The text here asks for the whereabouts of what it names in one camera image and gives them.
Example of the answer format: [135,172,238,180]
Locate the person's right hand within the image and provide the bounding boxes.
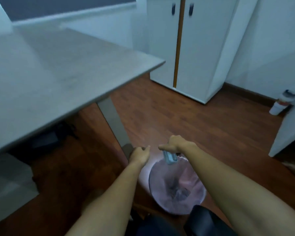
[158,135,197,154]

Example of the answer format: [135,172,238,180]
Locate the person's left hand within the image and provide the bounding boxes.
[129,145,151,167]

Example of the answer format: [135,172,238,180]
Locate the light blue small box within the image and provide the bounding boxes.
[162,150,178,165]

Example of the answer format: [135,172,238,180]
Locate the person's right forearm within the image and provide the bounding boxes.
[180,142,295,236]

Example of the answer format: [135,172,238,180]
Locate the person's left forearm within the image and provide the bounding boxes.
[65,161,144,236]

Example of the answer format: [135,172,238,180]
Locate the grey table leg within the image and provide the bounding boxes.
[96,97,134,162]

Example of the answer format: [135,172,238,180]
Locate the waste bin with pink liner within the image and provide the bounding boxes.
[148,156,207,216]

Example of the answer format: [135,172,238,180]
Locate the crumpled waste in bin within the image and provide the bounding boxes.
[168,178,190,201]

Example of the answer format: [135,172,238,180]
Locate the person's dark trousers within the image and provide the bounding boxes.
[130,205,228,236]

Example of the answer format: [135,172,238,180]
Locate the white two-door cabinet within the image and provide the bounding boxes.
[147,0,260,104]

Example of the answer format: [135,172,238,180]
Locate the grey box under table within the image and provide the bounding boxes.
[0,152,40,227]

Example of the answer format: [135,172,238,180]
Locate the white bottle with dark cap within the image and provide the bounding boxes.
[269,89,295,116]

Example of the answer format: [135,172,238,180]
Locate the white door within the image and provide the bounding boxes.
[268,84,295,158]

